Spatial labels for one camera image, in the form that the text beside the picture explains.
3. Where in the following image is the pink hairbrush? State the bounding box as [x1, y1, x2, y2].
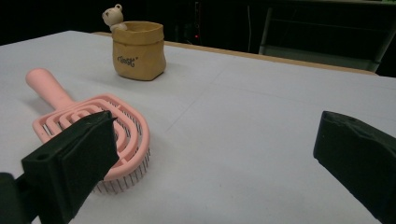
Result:
[25, 67, 151, 195]

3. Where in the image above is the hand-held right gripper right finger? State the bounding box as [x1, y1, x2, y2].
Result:
[313, 110, 396, 224]

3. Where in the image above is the white metal desk frame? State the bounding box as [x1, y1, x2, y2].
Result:
[259, 6, 396, 73]

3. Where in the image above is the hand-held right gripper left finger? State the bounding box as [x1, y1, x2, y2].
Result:
[21, 110, 120, 224]

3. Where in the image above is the white table sheet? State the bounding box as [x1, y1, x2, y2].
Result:
[0, 30, 396, 224]

